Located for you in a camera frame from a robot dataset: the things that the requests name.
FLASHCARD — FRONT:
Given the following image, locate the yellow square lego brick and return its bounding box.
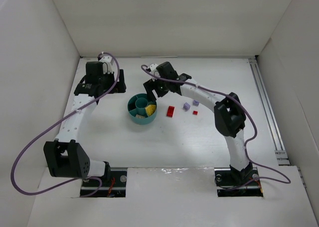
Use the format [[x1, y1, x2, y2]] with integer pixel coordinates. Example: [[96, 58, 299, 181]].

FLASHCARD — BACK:
[[145, 105, 157, 117]]

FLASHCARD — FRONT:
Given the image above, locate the long yellow lego plate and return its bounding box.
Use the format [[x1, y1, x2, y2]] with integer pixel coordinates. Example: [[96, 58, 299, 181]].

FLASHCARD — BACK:
[[148, 105, 157, 116]]

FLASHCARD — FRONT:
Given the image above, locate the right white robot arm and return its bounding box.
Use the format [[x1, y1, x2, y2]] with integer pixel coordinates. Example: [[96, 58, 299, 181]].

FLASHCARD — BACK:
[[141, 62, 252, 185]]

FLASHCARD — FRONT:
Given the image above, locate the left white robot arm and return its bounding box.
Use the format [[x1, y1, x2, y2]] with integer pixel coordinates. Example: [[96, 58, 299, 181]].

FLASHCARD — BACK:
[[43, 56, 126, 181]]

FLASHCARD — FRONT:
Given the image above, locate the teal divided round container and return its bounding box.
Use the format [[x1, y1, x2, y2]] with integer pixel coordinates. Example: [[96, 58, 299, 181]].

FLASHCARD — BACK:
[[127, 94, 157, 125]]

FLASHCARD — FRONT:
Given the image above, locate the red curved lego brick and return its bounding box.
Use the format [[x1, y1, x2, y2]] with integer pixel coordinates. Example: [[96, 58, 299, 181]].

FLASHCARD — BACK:
[[166, 106, 175, 117]]

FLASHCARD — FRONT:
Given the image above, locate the lilac lego brick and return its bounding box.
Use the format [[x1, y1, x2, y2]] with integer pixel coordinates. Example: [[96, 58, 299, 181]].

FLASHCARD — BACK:
[[183, 103, 190, 111]]

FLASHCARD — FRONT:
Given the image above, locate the purple lego on red piece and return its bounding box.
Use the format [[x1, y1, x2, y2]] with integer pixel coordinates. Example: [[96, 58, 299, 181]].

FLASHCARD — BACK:
[[192, 100, 199, 106]]

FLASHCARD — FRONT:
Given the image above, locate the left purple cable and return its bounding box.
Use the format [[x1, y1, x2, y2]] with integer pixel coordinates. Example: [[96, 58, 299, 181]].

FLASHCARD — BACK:
[[10, 52, 119, 197]]

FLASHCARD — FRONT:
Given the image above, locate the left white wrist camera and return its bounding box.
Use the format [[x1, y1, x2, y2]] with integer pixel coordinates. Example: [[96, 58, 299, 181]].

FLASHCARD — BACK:
[[99, 56, 114, 74]]

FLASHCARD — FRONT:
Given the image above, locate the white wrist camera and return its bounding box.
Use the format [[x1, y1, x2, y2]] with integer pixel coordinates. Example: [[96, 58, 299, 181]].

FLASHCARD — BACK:
[[99, 56, 114, 74], [146, 63, 158, 75]]

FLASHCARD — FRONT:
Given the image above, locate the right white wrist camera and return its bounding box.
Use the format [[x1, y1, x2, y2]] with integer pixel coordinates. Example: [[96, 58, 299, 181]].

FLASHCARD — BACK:
[[146, 63, 158, 75]]

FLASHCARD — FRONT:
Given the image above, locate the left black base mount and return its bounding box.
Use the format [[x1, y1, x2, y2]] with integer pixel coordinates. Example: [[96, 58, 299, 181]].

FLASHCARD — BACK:
[[80, 168, 128, 198]]

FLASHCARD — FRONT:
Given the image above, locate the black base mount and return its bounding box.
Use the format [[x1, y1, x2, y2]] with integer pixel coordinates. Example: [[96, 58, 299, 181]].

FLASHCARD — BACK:
[[214, 168, 263, 197], [80, 168, 128, 198]]

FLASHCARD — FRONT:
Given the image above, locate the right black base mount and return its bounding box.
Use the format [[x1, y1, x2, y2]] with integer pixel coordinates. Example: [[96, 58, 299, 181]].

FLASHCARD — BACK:
[[214, 168, 263, 197]]

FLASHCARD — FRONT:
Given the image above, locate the aluminium side rail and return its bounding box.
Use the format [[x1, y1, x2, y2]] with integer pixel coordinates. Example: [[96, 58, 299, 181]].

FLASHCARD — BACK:
[[248, 57, 291, 166]]

